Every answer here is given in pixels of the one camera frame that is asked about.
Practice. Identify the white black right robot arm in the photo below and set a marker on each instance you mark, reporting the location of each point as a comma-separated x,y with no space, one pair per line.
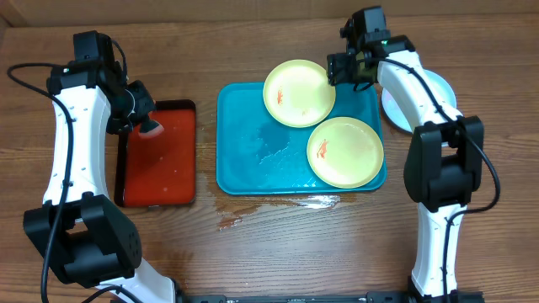
444,162

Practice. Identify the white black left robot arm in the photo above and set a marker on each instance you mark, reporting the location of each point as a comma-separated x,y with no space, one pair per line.
81,235

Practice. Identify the teal plastic tray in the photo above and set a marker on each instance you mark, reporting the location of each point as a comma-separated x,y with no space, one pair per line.
256,154

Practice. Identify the red tray with black rim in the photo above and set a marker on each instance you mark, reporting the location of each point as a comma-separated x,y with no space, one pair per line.
159,171

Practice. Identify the yellow-green plate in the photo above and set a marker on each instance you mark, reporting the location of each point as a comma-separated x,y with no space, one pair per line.
345,152
296,93

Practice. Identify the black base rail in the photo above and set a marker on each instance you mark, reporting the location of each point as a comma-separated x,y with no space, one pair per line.
370,297

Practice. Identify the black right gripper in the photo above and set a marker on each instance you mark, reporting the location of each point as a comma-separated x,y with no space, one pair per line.
339,66

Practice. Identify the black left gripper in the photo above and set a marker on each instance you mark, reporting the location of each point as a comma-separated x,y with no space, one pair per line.
147,107

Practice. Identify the light blue plate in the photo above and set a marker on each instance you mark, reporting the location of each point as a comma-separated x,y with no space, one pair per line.
395,114

